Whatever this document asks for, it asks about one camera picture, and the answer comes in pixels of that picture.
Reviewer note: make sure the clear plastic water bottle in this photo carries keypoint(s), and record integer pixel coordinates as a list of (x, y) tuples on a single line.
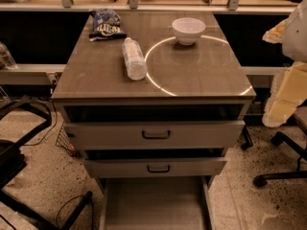
[(135, 63)]

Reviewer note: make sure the blue chip bag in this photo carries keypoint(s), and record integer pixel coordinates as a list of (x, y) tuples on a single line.
[(106, 25)]

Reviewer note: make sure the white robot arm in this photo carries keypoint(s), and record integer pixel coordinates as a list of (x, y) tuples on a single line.
[(294, 44)]

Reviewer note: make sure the white bowl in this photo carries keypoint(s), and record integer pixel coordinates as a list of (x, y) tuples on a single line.
[(188, 30)]

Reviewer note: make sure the grey drawer cabinet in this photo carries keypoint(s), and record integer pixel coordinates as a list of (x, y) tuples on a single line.
[(198, 83)]

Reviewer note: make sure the open bottom drawer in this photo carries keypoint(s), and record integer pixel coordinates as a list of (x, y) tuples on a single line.
[(157, 203)]

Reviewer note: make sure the wire basket on floor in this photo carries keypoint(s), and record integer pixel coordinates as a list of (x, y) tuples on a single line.
[(63, 142)]

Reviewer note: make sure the grey shelf rail left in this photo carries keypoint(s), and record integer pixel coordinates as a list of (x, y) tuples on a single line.
[(32, 74)]

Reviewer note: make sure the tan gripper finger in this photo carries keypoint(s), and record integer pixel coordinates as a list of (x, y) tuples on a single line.
[(288, 92), (275, 34)]

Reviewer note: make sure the black office chair right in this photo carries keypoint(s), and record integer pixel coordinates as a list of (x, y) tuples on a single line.
[(283, 155)]

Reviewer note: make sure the plastic bottle at left edge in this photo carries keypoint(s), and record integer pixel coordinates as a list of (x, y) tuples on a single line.
[(6, 59)]

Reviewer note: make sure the black chair left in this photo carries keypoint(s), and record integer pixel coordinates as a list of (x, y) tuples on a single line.
[(12, 162)]

